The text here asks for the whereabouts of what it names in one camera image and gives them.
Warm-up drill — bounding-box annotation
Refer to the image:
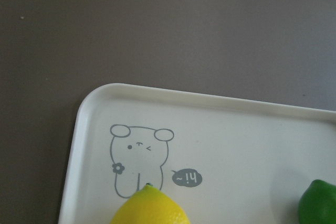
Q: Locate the yellow lemon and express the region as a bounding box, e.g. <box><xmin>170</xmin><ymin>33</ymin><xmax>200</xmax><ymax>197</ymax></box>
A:
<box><xmin>110</xmin><ymin>184</ymin><xmax>190</xmax><ymax>224</ymax></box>

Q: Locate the green lime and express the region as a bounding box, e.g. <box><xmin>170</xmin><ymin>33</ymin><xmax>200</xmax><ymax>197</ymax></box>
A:
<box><xmin>298</xmin><ymin>179</ymin><xmax>335</xmax><ymax>224</ymax></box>

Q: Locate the cream rabbit tray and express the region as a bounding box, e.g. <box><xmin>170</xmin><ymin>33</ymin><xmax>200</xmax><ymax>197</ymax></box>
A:
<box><xmin>59</xmin><ymin>83</ymin><xmax>335</xmax><ymax>223</ymax></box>

